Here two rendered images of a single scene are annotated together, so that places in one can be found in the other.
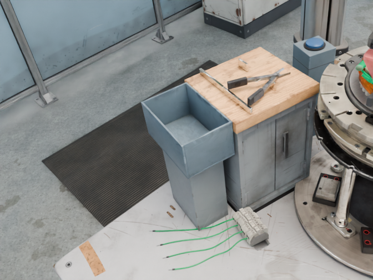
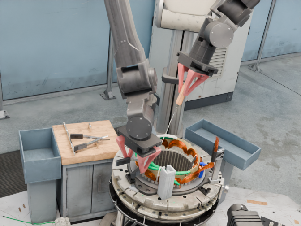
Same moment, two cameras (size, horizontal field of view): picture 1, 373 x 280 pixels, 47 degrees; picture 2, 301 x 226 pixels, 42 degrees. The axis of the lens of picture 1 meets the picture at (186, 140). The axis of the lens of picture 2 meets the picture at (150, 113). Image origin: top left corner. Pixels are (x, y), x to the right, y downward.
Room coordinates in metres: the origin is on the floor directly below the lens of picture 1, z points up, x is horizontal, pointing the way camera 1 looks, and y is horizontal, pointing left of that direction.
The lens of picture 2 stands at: (-0.34, -0.32, 1.80)
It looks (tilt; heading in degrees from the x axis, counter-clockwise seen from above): 30 degrees down; 359
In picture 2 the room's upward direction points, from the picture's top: 7 degrees clockwise
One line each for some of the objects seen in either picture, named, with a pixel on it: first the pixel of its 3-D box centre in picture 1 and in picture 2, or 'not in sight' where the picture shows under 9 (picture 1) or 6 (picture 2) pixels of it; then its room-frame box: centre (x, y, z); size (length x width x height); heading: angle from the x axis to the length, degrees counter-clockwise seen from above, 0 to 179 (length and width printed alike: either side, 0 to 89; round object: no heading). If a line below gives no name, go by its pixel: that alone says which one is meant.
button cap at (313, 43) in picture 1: (314, 43); not in sight; (0.86, -0.33, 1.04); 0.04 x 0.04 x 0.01
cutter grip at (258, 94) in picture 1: (255, 96); (80, 146); (0.64, -0.14, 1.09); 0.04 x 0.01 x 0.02; 129
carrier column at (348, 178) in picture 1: (346, 192); (120, 221); (0.53, -0.29, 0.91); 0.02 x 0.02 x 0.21
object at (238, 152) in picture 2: not in sight; (215, 169); (0.82, -0.61, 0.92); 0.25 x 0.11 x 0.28; 51
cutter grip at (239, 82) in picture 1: (237, 83); (76, 136); (0.69, -0.12, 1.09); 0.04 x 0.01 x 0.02; 99
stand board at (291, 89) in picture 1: (249, 85); (87, 140); (0.72, -0.15, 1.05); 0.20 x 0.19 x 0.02; 114
